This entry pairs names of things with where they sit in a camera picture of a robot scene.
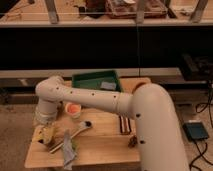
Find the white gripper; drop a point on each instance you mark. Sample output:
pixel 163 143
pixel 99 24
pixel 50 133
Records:
pixel 44 119

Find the yellow banana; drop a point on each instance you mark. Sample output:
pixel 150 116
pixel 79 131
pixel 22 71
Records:
pixel 45 135

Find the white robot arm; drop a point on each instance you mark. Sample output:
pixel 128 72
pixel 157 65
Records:
pixel 159 138

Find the orange filled white cup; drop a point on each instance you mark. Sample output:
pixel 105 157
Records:
pixel 73 110

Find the wooden table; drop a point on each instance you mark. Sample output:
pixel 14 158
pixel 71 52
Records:
pixel 102 144

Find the grey blue sponge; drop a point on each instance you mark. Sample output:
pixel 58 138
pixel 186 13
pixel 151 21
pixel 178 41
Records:
pixel 108 86

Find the green plastic tray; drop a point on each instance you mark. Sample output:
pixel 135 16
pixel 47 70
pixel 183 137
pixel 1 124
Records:
pixel 93 80

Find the striped red black block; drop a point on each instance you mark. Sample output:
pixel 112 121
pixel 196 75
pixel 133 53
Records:
pixel 125 125

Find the brown grape bunch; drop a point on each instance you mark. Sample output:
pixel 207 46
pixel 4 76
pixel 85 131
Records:
pixel 132 141

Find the red orange small bowl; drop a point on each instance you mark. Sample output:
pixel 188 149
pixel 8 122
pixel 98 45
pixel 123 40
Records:
pixel 138 86

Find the background wooden shelf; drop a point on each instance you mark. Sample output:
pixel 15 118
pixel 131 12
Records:
pixel 107 13

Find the black foot pedal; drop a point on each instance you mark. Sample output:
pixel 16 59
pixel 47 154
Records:
pixel 195 131

